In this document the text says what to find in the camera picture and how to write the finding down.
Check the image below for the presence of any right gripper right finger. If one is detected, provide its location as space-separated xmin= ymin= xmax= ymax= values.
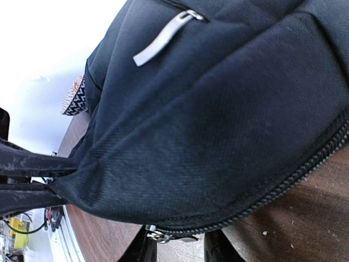
xmin=204 ymin=229 xmax=245 ymax=262

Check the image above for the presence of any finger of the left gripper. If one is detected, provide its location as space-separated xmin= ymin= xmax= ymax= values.
xmin=1 ymin=183 xmax=67 ymax=217
xmin=1 ymin=139 xmax=77 ymax=177

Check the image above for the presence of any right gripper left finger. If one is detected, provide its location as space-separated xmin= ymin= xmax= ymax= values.
xmin=118 ymin=226 xmax=157 ymax=262

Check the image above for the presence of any black student backpack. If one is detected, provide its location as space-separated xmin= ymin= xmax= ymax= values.
xmin=50 ymin=1 xmax=348 ymax=239

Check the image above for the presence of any red patterned small bowl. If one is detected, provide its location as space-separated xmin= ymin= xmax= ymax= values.
xmin=61 ymin=75 xmax=86 ymax=116

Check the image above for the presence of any front aluminium rail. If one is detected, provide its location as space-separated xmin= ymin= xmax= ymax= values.
xmin=48 ymin=206 xmax=86 ymax=262

